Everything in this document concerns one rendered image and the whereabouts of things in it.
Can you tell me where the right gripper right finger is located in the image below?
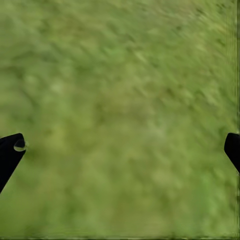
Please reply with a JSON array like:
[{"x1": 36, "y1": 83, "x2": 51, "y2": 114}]
[{"x1": 224, "y1": 133, "x2": 240, "y2": 173}]

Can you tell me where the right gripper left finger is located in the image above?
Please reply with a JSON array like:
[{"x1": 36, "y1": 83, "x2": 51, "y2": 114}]
[{"x1": 0, "y1": 133, "x2": 29, "y2": 194}]

